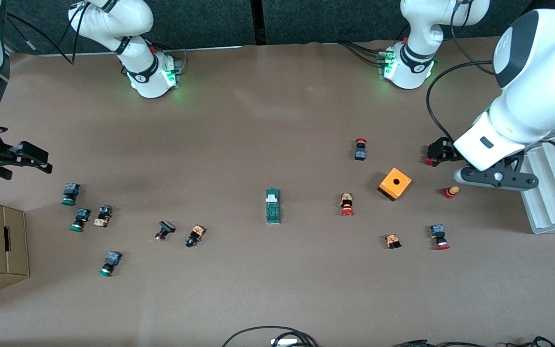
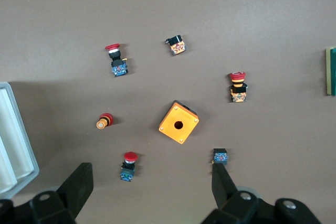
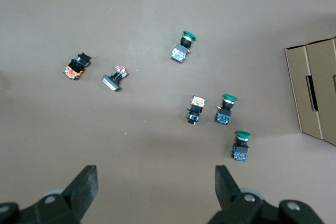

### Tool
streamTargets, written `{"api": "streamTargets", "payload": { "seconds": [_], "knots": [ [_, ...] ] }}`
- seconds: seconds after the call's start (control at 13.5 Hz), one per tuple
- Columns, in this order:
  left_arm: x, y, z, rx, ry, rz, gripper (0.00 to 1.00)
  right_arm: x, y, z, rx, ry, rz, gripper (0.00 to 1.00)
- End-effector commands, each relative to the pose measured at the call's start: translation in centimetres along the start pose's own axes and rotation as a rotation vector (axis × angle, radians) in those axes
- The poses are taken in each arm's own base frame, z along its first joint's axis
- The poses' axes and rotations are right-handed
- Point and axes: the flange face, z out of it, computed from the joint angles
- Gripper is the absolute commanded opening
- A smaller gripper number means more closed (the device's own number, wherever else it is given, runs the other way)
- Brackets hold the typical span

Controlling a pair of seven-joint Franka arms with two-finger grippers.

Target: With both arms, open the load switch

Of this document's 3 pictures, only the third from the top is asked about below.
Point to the green mushroom push button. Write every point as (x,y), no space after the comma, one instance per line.
(240,148)
(181,51)
(225,112)

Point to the brown cardboard box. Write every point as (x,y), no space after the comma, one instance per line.
(299,90)

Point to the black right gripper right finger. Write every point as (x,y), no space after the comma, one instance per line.
(231,203)

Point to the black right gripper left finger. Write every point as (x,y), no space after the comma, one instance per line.
(78,195)

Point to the brown paper table cover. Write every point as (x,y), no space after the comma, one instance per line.
(131,11)

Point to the black selector switch orange block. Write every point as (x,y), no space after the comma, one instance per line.
(195,110)
(76,68)

